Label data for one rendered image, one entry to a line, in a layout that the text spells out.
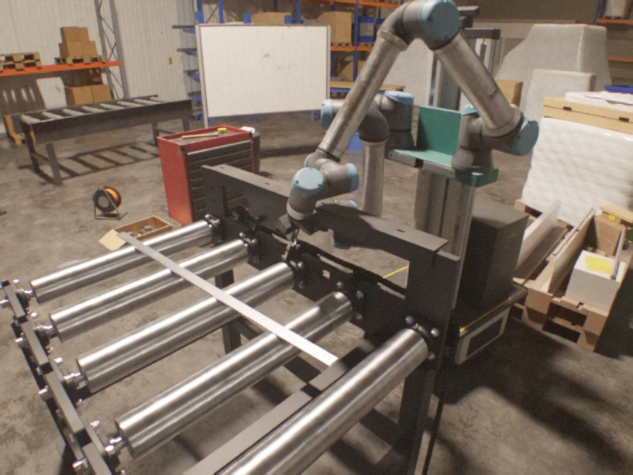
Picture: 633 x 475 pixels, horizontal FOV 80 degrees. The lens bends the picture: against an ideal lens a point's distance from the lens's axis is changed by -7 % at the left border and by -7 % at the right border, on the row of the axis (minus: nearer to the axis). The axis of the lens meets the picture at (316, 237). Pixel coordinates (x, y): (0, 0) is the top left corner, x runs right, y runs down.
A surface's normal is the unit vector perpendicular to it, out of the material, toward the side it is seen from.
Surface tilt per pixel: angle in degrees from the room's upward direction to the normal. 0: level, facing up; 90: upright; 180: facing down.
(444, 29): 85
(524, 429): 0
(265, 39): 90
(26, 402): 0
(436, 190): 90
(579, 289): 90
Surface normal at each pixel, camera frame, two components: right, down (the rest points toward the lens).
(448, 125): -0.81, 0.26
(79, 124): 0.75, 0.29
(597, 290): -0.66, 0.33
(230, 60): 0.36, 0.41
